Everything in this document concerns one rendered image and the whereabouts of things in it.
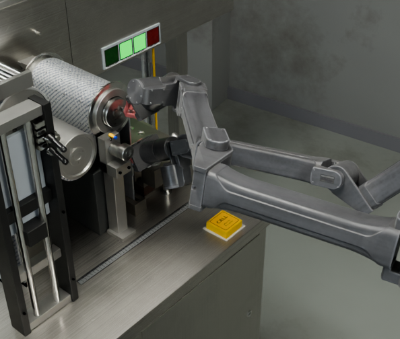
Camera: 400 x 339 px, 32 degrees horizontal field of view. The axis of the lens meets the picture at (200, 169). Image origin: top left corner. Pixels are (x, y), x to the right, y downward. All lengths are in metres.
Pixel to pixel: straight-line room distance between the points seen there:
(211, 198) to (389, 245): 0.28
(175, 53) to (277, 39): 1.42
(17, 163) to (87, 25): 0.71
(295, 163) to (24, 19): 0.82
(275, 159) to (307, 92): 2.48
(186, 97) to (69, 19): 0.66
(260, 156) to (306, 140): 2.38
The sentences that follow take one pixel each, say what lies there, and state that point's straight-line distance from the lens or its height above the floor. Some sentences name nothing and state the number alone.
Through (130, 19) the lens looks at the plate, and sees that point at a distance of 2.20.
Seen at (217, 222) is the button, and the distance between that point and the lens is 1.90.
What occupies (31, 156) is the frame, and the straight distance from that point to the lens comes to 1.46.
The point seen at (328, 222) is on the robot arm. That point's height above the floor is 1.47.
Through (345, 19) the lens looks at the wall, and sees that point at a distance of 3.79.
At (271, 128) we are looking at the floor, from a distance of 4.05.
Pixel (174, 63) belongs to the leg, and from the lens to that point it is 2.70.
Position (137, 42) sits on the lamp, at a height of 1.19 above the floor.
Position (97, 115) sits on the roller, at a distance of 1.71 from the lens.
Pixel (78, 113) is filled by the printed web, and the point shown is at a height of 1.25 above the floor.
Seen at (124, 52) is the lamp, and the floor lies 1.18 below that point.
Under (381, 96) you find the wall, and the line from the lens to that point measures 3.87.
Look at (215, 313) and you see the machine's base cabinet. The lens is 2.03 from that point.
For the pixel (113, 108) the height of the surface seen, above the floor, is 1.27.
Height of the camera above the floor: 2.13
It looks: 35 degrees down
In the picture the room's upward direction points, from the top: straight up
